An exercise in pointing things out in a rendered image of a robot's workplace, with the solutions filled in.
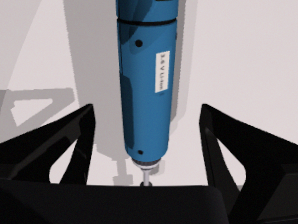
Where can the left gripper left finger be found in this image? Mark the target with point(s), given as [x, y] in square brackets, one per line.
[30, 156]

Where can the dark blue nut driver barrel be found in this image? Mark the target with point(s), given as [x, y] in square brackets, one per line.
[147, 33]

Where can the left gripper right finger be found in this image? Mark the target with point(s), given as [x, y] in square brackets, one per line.
[270, 190]

